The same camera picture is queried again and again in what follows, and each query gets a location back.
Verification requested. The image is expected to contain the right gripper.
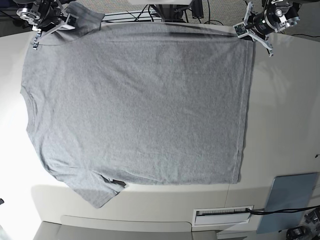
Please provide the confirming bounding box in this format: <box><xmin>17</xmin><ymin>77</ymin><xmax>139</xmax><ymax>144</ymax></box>
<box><xmin>31</xmin><ymin>0</ymin><xmax>76</xmax><ymax>51</ymax></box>

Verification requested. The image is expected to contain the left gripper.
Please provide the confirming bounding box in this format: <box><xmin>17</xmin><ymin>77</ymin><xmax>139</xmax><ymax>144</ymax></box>
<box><xmin>233</xmin><ymin>1</ymin><xmax>278</xmax><ymax>57</ymax></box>

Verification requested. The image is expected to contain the grey T-shirt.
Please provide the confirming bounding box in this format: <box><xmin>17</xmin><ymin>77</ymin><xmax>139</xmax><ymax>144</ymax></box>
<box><xmin>20</xmin><ymin>2</ymin><xmax>255</xmax><ymax>208</ymax></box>

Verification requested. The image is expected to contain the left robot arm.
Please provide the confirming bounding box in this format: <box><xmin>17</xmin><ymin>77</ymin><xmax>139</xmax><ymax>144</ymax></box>
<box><xmin>233</xmin><ymin>0</ymin><xmax>300</xmax><ymax>57</ymax></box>

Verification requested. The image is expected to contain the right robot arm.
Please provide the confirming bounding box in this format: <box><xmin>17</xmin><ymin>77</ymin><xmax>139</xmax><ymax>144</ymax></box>
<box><xmin>15</xmin><ymin>0</ymin><xmax>78</xmax><ymax>50</ymax></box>

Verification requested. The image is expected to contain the blue-grey board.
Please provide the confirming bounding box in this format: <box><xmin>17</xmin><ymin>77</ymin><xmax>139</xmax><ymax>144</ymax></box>
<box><xmin>256</xmin><ymin>172</ymin><xmax>318</xmax><ymax>234</ymax></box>

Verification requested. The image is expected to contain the black device bottom right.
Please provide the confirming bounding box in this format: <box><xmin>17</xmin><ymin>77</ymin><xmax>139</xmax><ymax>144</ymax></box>
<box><xmin>286</xmin><ymin>225</ymin><xmax>313</xmax><ymax>240</ymax></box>

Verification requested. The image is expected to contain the central camera stand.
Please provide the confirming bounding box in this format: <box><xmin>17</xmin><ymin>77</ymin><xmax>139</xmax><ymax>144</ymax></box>
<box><xmin>147</xmin><ymin>0</ymin><xmax>204</xmax><ymax>24</ymax></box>

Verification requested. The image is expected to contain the black cable on table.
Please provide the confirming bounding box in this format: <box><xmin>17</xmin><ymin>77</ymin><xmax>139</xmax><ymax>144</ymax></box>
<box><xmin>245</xmin><ymin>206</ymin><xmax>320</xmax><ymax>216</ymax></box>

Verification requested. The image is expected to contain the white cable grommet tray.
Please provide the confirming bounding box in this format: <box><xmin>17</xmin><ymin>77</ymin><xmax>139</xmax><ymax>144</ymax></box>
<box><xmin>191</xmin><ymin>205</ymin><xmax>254</xmax><ymax>227</ymax></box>

